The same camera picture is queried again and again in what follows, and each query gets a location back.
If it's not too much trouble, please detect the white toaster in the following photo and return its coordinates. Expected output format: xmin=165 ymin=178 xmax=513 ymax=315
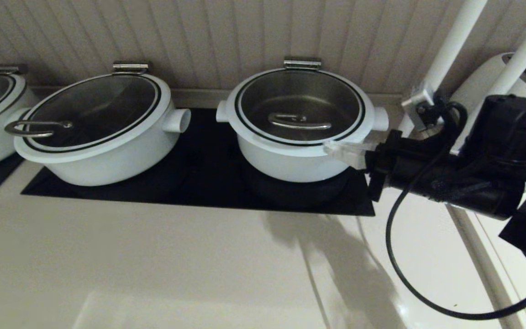
xmin=450 ymin=53 xmax=526 ymax=151

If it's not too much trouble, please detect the large black glass cooktop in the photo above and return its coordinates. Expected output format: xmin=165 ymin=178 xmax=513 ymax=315
xmin=20 ymin=108 xmax=375 ymax=217

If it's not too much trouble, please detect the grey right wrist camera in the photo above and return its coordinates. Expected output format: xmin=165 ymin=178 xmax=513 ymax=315
xmin=401 ymin=88 xmax=437 ymax=120

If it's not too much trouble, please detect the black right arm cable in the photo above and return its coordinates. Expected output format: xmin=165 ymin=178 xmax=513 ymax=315
xmin=385 ymin=103 xmax=526 ymax=320

